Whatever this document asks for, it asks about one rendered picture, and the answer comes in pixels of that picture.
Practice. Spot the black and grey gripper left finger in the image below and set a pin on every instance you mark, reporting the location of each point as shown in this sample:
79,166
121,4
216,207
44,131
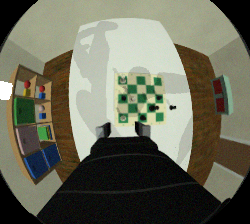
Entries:
103,131

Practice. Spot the green and cream chessboard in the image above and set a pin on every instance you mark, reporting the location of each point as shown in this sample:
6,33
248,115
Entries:
146,88

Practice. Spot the white chess piece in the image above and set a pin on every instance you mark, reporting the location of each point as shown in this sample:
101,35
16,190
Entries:
123,80
132,99

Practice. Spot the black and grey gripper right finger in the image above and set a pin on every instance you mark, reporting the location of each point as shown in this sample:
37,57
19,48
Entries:
142,129

